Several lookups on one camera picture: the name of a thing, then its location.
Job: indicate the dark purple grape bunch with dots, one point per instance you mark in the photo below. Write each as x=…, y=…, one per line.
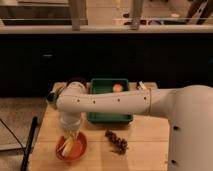
x=120, y=143

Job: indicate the dark red bowl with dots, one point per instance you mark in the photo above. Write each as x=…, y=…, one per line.
x=77, y=79

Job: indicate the orange peach fruit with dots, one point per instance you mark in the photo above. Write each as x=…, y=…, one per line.
x=117, y=88

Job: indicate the red orange bowl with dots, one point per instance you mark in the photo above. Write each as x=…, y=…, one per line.
x=78, y=149

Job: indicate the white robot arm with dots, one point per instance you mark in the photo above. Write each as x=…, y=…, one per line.
x=189, y=111

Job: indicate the yellow banana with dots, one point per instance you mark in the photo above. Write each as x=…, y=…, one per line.
x=67, y=148

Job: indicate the green yellow cup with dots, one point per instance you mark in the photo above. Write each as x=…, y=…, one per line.
x=52, y=97

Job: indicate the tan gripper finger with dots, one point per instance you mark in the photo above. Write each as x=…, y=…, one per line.
x=73, y=135

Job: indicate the black pole stand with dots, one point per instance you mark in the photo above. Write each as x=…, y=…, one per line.
x=24, y=163

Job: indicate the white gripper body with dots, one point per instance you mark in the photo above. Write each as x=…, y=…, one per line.
x=70, y=121

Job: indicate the green plastic tray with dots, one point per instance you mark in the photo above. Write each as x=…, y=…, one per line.
x=105, y=85

